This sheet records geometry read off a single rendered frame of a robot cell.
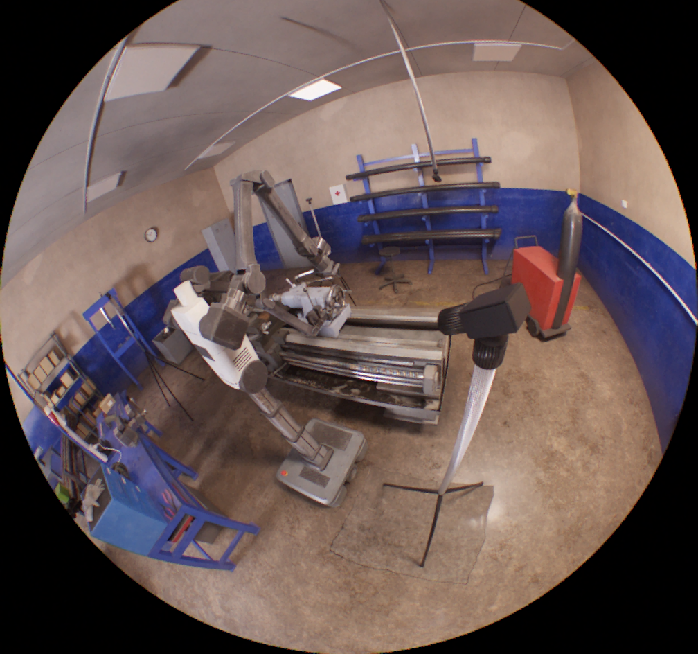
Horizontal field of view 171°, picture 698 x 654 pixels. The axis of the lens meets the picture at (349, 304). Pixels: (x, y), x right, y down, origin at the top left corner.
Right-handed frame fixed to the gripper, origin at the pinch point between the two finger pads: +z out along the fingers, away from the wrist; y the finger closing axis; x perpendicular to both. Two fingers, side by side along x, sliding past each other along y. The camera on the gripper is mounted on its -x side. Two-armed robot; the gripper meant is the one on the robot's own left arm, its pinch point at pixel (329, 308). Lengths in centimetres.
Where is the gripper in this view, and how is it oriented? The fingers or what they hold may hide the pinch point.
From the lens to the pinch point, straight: 164.4
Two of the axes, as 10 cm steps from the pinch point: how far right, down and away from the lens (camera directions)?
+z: 3.9, -5.8, 7.2
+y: -8.9, -0.3, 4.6
